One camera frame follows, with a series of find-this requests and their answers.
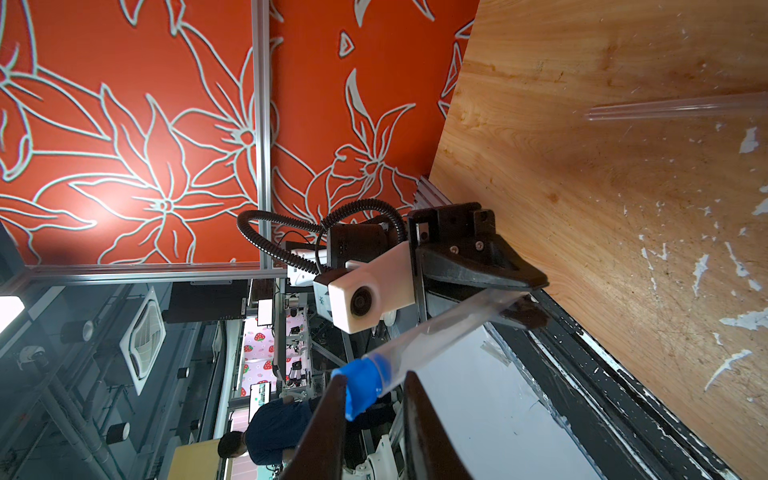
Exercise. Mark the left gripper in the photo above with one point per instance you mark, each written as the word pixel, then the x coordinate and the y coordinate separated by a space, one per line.
pixel 455 256

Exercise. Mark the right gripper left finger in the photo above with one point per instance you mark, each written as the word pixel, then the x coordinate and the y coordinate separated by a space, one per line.
pixel 320 453

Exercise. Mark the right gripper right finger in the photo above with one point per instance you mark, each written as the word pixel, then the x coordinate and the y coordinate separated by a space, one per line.
pixel 429 453

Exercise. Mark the glass test tube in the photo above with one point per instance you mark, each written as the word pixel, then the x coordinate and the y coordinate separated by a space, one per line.
pixel 720 105
pixel 417 347

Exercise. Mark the blue stopper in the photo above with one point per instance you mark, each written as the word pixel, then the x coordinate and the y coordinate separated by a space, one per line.
pixel 367 379

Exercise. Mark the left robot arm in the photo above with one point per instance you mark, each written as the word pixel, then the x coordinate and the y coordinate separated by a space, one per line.
pixel 368 260

